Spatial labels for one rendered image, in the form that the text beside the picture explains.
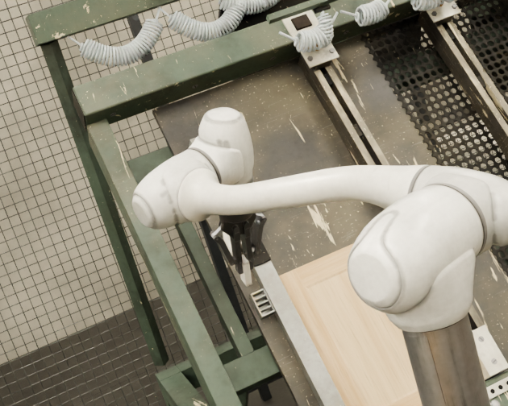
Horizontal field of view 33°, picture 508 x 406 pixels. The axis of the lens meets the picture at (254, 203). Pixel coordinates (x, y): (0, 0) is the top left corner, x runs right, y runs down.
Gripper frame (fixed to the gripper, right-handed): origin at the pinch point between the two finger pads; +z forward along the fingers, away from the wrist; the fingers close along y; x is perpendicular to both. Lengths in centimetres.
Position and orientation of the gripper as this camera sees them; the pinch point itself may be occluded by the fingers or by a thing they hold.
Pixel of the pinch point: (244, 270)
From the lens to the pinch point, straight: 192.1
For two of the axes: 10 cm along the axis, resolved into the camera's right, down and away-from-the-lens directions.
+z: 1.0, 7.9, 6.0
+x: 4.5, 5.0, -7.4
